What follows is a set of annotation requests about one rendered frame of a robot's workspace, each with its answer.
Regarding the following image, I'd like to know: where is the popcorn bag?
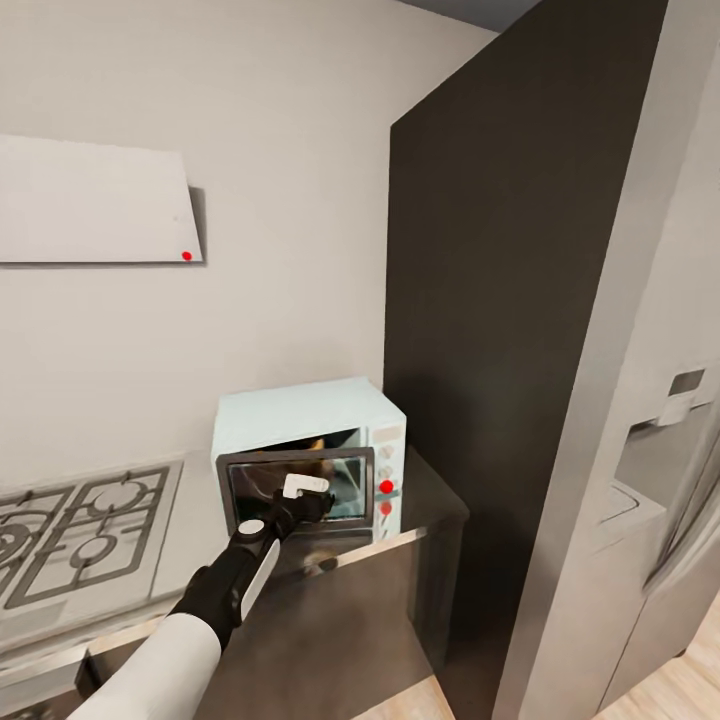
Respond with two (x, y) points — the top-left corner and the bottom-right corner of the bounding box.
(276, 435), (325, 451)

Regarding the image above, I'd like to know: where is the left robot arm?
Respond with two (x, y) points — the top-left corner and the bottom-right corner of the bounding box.
(67, 473), (337, 720)

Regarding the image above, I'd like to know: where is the microwave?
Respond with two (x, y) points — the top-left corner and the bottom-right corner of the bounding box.
(211, 376), (406, 537)

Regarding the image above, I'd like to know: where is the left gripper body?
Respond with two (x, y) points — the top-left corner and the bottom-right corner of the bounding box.
(272, 488), (323, 532)

